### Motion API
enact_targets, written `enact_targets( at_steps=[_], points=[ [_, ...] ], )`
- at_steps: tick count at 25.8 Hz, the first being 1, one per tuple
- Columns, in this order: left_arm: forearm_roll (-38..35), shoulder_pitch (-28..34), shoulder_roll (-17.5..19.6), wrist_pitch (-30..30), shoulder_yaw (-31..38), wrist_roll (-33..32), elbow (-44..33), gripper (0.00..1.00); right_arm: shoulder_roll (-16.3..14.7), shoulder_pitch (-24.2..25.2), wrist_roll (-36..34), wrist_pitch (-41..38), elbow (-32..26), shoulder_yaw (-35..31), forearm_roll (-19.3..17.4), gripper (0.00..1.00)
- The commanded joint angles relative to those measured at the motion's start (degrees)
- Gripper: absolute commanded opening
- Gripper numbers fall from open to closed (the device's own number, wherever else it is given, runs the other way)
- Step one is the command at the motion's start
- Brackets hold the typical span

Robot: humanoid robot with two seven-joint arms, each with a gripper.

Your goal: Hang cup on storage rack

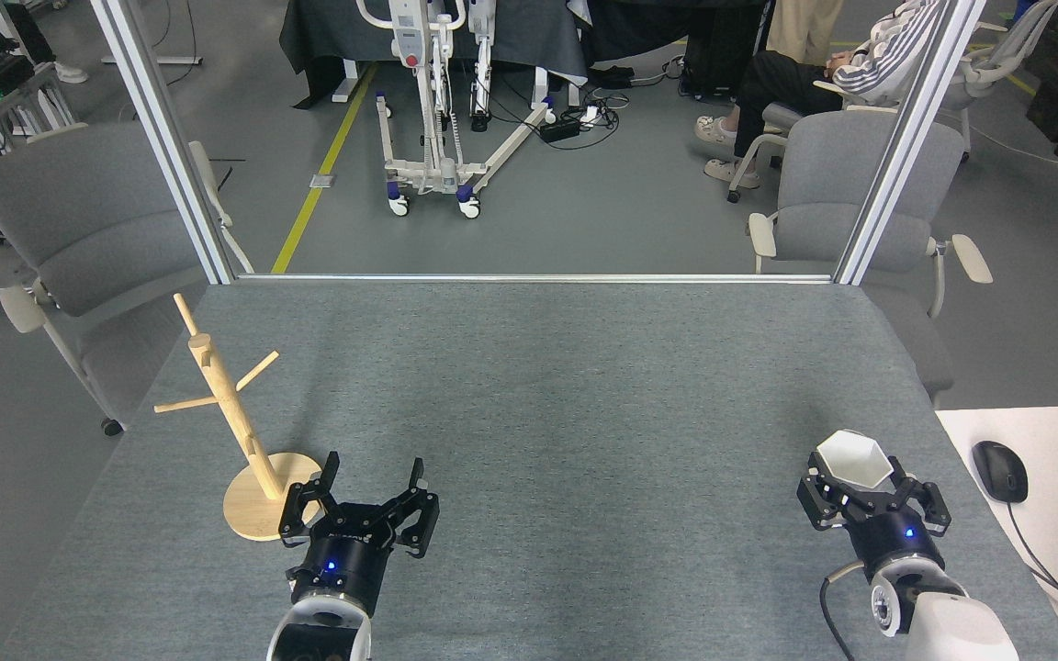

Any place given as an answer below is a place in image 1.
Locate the white faceted cup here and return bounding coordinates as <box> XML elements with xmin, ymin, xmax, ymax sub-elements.
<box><xmin>814</xmin><ymin>430</ymin><xmax>895</xmax><ymax>493</ymax></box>

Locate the black power strip with cables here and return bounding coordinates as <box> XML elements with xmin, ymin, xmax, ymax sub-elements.
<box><xmin>492</xmin><ymin>78</ymin><xmax>626</xmax><ymax>152</ymax></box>

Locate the grey chair with pale armrests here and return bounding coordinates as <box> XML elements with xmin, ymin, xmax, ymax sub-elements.
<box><xmin>0</xmin><ymin>122</ymin><xmax>254</xmax><ymax>437</ymax></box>
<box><xmin>748</xmin><ymin>111</ymin><xmax>994</xmax><ymax>405</ymax></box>

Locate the white stand on wheels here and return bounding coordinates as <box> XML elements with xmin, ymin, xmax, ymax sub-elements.
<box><xmin>356</xmin><ymin>0</ymin><xmax>556</xmax><ymax>219</ymax></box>

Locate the standing person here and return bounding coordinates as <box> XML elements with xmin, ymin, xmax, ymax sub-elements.
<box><xmin>765</xmin><ymin>0</ymin><xmax>847</xmax><ymax>65</ymax></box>

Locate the wooden cup rack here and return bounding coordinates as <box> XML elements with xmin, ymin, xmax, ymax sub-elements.
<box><xmin>154</xmin><ymin>293</ymin><xmax>328</xmax><ymax>542</ymax></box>

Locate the seated person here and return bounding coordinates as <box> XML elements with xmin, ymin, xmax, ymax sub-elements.
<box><xmin>694</xmin><ymin>0</ymin><xmax>948</xmax><ymax>189</ymax></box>

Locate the black computer mouse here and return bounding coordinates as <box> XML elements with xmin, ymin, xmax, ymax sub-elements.
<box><xmin>972</xmin><ymin>441</ymin><xmax>1030</xmax><ymax>503</ymax></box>

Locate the white office chair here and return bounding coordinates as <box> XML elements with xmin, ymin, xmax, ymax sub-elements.
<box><xmin>726</xmin><ymin>0</ymin><xmax>1058</xmax><ymax>204</ymax></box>

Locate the silver aluminium post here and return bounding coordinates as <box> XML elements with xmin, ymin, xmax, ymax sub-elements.
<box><xmin>834</xmin><ymin>0</ymin><xmax>987</xmax><ymax>286</ymax></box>
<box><xmin>90</xmin><ymin>0</ymin><xmax>254</xmax><ymax>286</ymax></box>

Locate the dark grey table cloth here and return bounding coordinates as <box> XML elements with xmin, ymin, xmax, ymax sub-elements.
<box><xmin>279</xmin><ymin>0</ymin><xmax>590</xmax><ymax>110</ymax></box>

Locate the silver aluminium rail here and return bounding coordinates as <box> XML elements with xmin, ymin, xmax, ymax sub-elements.
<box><xmin>235</xmin><ymin>273</ymin><xmax>833</xmax><ymax>285</ymax></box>

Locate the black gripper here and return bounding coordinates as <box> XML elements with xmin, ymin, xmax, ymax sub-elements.
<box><xmin>278</xmin><ymin>451</ymin><xmax>441</xmax><ymax>614</ymax></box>
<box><xmin>796</xmin><ymin>454</ymin><xmax>952</xmax><ymax>581</ymax></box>

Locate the walking person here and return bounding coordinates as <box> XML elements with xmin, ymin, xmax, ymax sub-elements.
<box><xmin>1</xmin><ymin>0</ymin><xmax>90</xmax><ymax>85</ymax></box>

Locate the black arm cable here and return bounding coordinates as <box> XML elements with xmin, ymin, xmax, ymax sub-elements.
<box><xmin>818</xmin><ymin>560</ymin><xmax>866</xmax><ymax>661</ymax></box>

